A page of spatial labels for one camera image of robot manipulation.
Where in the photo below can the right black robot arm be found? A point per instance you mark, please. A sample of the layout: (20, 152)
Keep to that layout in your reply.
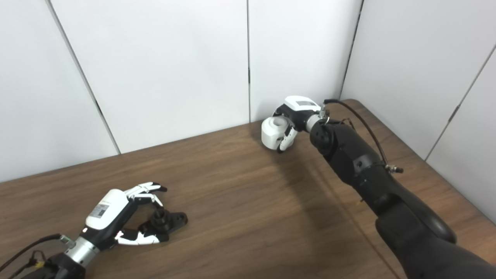
(368, 178)

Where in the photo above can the round white piece with holes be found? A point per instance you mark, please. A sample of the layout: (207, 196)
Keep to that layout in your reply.
(271, 133)

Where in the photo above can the black holder part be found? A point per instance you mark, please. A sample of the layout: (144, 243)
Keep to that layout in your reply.
(174, 221)

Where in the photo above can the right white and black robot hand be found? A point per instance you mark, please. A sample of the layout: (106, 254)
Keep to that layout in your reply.
(300, 108)

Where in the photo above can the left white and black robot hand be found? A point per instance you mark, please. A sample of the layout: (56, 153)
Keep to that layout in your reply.
(106, 209)

